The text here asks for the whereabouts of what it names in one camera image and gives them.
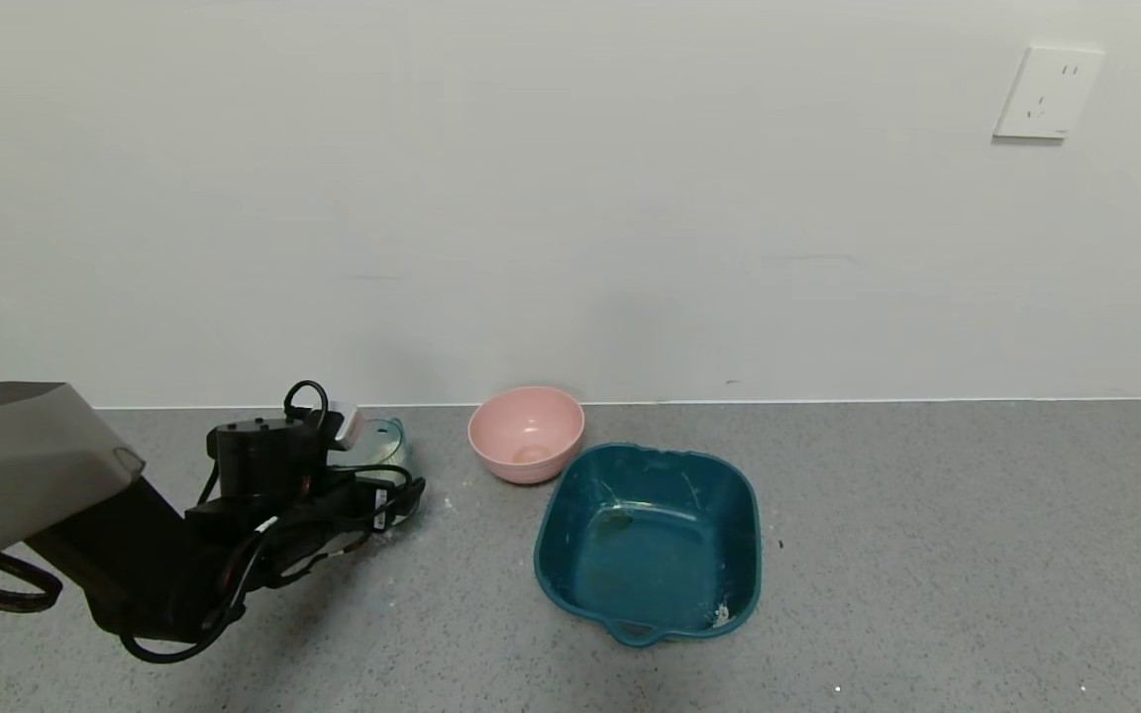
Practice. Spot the left robot arm black grey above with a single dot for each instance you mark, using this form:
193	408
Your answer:
26	465

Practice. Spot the translucent blue ribbed cup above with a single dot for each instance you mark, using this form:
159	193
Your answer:
387	446

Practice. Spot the white wall socket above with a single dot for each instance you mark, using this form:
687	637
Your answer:
1048	91

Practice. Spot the pink bowl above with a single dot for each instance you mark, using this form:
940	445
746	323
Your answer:
526	436

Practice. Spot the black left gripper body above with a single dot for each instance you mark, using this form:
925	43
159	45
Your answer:
379	498

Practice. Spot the teal plastic tray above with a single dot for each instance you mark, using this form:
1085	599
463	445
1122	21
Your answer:
650	555

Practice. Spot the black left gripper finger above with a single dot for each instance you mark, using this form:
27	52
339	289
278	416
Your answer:
404	498

